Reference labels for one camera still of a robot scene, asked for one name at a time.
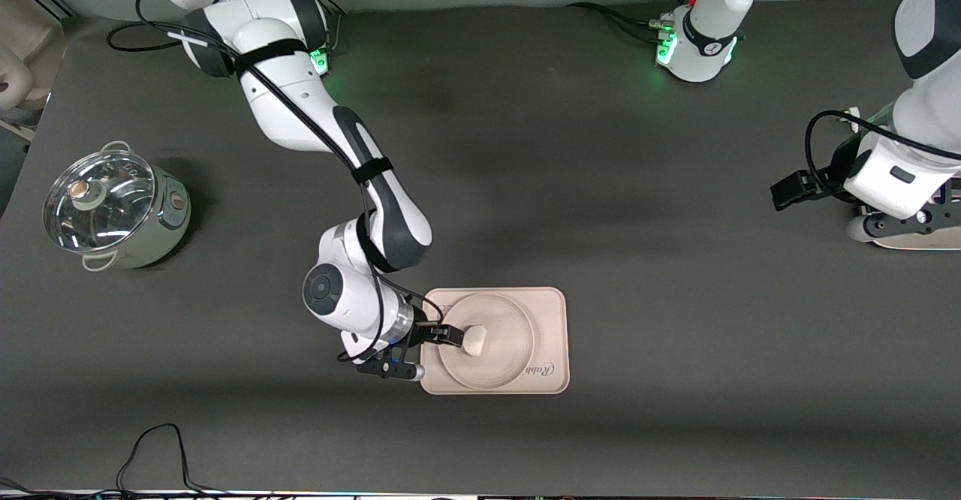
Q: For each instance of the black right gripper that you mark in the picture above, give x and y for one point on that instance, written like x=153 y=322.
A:
x=430 y=330

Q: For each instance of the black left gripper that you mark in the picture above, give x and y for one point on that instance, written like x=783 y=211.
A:
x=824 y=182

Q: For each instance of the white steamed bun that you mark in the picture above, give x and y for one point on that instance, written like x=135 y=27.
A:
x=477 y=341

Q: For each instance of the round beige plate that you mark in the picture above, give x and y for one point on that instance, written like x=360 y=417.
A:
x=510 y=335

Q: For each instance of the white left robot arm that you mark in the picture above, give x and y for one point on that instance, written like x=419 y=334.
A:
x=923 y=117

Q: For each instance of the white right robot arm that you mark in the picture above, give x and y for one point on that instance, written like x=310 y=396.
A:
x=300 y=102

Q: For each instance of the pink rabbit print tray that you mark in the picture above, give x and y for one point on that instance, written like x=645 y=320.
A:
x=552 y=312

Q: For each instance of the pale green electric pot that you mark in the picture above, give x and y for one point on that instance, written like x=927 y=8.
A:
x=169 y=222

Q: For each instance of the glass pot lid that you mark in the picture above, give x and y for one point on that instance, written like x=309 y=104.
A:
x=105 y=211

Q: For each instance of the beige background object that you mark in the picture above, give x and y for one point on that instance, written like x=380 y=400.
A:
x=34 y=42

